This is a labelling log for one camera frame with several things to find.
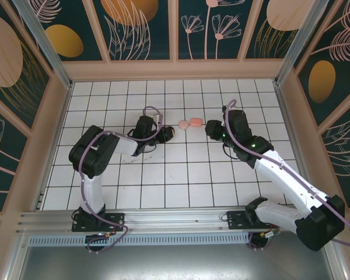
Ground black base wiring bundle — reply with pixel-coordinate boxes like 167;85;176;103
83;232;113;254
247;229;281;251

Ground grey metal panel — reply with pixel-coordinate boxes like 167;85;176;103
5;244;348;280

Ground right arm lilac cable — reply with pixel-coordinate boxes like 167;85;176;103
224;99;350;251

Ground arm lilac cable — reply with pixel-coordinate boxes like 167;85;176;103
224;99;350;251
78;105;164;255

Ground left gripper thin black cable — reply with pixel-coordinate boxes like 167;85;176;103
127;128;158;154

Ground gripper thin black cable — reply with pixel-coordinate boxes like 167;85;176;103
127;128;158;154
222;142;240;160

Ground right gripper thin black cable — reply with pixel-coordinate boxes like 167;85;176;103
222;142;240;160

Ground aluminium side rail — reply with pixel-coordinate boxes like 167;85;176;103
31;81;74;211
274;81;320;208

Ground left arm lilac cable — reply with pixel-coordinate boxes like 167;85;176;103
78;105;164;255

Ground aluminium mounting rail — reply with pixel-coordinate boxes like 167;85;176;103
15;206;335;236

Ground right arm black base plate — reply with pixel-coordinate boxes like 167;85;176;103
226;210;281;231

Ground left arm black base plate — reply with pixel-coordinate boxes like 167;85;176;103
72;212;126;233

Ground aluminium corner post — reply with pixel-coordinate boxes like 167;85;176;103
12;0;74;90
275;0;335;86

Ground slotted grey cable tray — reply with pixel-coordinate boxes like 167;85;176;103
27;233;253;247

